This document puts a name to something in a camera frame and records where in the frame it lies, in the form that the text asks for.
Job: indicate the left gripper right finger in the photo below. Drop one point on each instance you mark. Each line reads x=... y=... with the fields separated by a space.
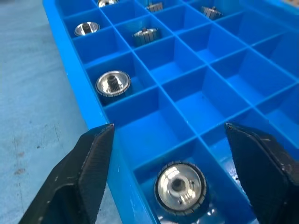
x=268 y=182

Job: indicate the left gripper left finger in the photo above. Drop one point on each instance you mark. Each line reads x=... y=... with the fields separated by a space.
x=81 y=182

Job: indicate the blue plastic compartment tray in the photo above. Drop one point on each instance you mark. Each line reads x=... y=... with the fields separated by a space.
x=168 y=70

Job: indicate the silver metal roller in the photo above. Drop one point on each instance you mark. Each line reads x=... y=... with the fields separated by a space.
x=113 y=87
x=86 y=28
x=211 y=12
x=154 y=7
x=146 y=36
x=181 y=186
x=106 y=2

